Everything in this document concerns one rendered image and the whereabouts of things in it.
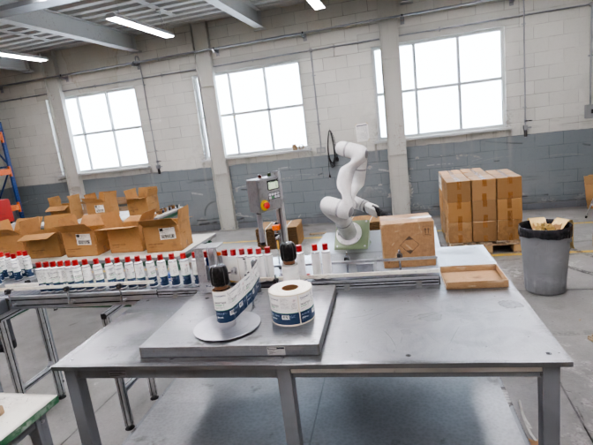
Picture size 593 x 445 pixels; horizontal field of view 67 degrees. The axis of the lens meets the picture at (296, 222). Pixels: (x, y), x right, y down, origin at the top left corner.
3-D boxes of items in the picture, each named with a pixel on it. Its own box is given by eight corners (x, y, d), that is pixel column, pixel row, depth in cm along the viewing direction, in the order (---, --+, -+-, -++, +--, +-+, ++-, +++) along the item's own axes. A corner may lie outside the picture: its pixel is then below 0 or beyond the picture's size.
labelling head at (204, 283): (199, 293, 256) (192, 249, 251) (208, 284, 268) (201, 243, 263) (223, 291, 253) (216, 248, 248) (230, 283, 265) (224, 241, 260)
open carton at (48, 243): (18, 263, 432) (9, 225, 425) (50, 250, 475) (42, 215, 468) (54, 260, 426) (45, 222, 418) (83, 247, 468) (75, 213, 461)
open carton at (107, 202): (82, 222, 647) (76, 196, 640) (101, 214, 687) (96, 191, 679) (104, 220, 636) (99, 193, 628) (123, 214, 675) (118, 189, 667)
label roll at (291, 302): (305, 305, 222) (302, 276, 219) (321, 319, 203) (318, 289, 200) (266, 314, 215) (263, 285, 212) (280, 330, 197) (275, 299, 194)
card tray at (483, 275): (446, 290, 232) (446, 282, 231) (440, 273, 257) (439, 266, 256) (508, 287, 226) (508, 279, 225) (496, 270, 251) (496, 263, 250)
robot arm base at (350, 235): (337, 247, 330) (331, 235, 315) (335, 225, 340) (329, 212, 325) (363, 242, 325) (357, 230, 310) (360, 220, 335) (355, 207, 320)
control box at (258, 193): (250, 212, 261) (245, 180, 257) (272, 207, 272) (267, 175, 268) (261, 213, 253) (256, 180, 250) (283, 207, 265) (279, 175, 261)
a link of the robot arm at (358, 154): (333, 214, 312) (353, 221, 304) (325, 214, 301) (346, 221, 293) (350, 142, 304) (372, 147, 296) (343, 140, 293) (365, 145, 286)
